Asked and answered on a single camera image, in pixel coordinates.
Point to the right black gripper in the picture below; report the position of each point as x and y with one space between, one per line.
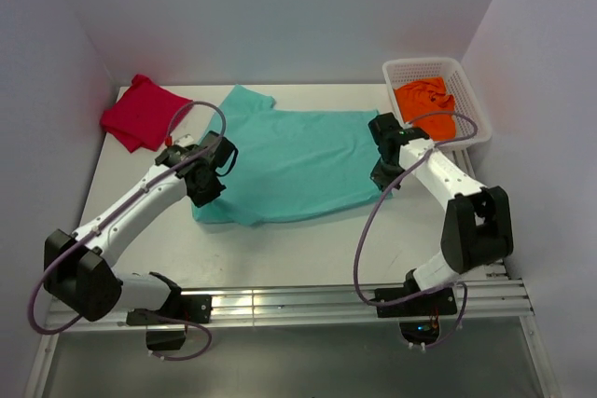
382 172

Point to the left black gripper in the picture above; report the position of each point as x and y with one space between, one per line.
205 188

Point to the teal t shirt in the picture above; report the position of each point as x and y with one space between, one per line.
292 165

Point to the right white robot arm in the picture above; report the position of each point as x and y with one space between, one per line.
477 228

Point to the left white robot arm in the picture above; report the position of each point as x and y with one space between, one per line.
81 263

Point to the orange t shirt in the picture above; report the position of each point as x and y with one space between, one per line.
425 103

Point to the white plastic basket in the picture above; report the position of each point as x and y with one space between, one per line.
397 73

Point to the folded red t shirt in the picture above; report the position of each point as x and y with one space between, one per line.
142 117

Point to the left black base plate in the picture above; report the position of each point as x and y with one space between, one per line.
184 308

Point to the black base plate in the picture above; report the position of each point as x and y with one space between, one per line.
402 302
184 308

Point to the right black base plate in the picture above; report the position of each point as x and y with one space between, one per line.
402 302

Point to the aluminium rail frame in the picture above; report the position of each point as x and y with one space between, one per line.
293 273

